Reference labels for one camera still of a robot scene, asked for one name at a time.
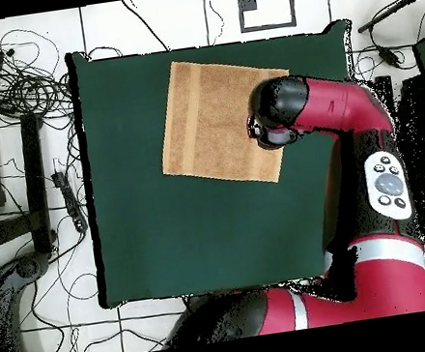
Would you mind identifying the black power strip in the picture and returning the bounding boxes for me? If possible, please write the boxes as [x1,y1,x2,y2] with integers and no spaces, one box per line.
[50,167,90,237]

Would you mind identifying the black stand bar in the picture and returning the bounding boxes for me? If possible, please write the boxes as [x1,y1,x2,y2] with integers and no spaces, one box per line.
[14,110,61,256]
[372,73,397,110]

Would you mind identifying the black rod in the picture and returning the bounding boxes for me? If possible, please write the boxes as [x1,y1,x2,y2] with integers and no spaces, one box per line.
[352,0,425,35]

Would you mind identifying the tangled black cables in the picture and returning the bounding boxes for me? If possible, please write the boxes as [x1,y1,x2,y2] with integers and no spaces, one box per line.
[0,13,76,129]

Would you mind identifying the long black cable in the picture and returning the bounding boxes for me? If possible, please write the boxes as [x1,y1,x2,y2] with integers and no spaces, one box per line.
[120,0,172,58]

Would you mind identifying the tan terry towel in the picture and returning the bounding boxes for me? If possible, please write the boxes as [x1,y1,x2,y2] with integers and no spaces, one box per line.
[148,45,305,199]

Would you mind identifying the dark green table cloth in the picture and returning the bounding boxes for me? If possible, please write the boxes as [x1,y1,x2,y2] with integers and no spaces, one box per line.
[64,13,384,310]

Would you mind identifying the grey rectangular floor frame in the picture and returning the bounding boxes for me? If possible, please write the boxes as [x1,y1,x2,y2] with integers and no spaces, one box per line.
[236,0,298,35]

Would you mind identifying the grey tripod base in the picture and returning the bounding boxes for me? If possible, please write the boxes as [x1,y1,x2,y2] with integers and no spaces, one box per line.
[0,248,65,352]

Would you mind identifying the black power adapter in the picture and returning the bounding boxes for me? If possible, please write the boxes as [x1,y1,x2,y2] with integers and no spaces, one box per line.
[375,42,403,73]

